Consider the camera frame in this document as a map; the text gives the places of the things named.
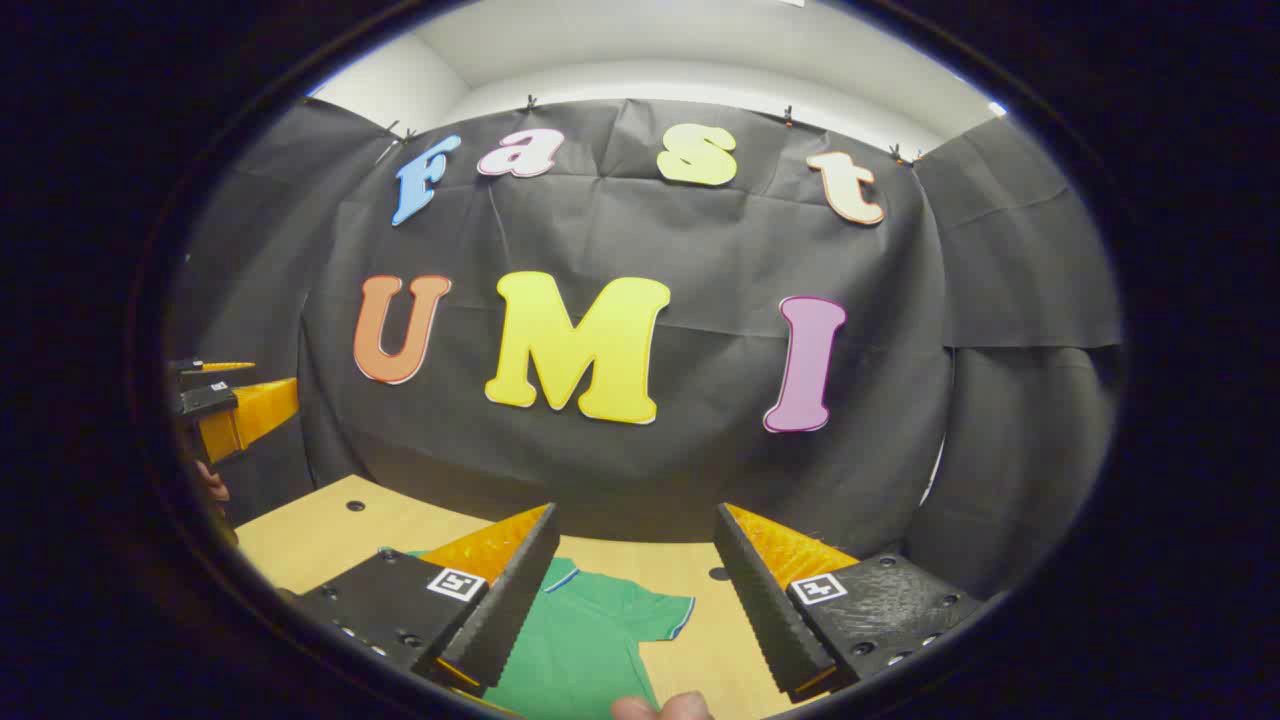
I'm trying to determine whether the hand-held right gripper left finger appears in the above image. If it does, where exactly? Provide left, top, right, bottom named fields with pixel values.
left=293, top=503, right=561, bottom=716

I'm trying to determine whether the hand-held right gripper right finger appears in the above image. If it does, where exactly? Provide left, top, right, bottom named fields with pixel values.
left=714, top=503, right=987, bottom=704

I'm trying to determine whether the green T-shirt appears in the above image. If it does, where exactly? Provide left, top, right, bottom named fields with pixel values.
left=405, top=548, right=697, bottom=720

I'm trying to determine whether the black backdrop cloth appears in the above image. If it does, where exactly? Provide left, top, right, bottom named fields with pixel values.
left=165, top=97, right=1126, bottom=601

